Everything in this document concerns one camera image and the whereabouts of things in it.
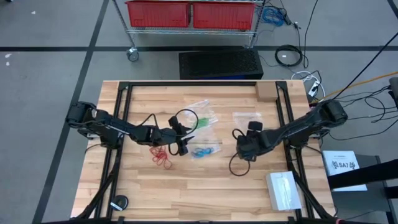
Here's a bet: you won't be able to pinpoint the black coiled cable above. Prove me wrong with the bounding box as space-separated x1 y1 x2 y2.
274 44 304 68

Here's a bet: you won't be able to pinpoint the white rectangular box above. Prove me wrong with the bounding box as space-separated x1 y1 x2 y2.
265 170 303 212

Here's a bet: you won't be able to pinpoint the small brown cardboard box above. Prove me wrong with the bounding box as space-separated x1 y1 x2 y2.
255 81 279 103

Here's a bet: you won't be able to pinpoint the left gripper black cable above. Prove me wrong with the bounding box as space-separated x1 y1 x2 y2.
169 108 200 156

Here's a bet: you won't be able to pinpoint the blue coiled cable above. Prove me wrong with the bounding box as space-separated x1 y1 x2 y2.
261 5 287 28

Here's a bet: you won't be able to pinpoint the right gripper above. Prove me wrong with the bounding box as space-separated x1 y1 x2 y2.
236 121 270 162

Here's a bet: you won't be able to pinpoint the black perforated floor mat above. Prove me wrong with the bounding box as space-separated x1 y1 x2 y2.
178 49 265 81

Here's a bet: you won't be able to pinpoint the black metal stand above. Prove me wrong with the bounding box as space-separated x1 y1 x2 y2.
327 154 398 224

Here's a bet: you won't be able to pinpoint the white power strip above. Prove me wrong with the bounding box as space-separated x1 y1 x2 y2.
308 80 321 97

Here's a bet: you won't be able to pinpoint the grey floor object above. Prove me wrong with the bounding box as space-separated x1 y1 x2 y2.
388 77 398 110

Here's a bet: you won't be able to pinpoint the white coiled cable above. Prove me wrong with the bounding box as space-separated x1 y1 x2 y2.
291 70 326 98

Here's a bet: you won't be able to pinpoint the red plastic storage bin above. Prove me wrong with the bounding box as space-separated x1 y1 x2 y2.
125 0 192 29
192 1 257 31

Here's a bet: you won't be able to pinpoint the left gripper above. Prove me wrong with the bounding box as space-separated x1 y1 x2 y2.
146 116 196 156

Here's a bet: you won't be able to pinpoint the thin black floor cable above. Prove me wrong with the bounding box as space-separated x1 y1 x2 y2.
302 0 320 69

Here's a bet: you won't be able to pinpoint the tangled black floor cables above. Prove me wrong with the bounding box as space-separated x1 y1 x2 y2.
323 85 398 141

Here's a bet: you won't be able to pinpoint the green rubber band bundle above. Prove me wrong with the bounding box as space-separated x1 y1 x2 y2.
196 117 211 129

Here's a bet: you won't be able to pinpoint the red rubber band bundle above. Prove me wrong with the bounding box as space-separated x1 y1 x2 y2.
149 145 174 170

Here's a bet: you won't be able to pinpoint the white printed manual booklet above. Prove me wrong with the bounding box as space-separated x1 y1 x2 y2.
322 150 369 192

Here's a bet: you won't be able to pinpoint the yellow floor cable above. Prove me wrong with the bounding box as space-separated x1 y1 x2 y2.
320 70 398 101

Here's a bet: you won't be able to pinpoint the long taut black cable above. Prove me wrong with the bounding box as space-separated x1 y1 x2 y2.
326 39 398 102

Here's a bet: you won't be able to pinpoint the blue rubber band bundle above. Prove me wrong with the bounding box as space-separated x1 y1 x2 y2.
190 146 215 158

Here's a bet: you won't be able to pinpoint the black tape roll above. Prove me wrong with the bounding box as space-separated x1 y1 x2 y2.
109 194 130 212

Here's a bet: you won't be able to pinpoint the chrome wire shelving rack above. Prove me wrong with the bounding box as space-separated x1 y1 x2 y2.
111 0 269 63

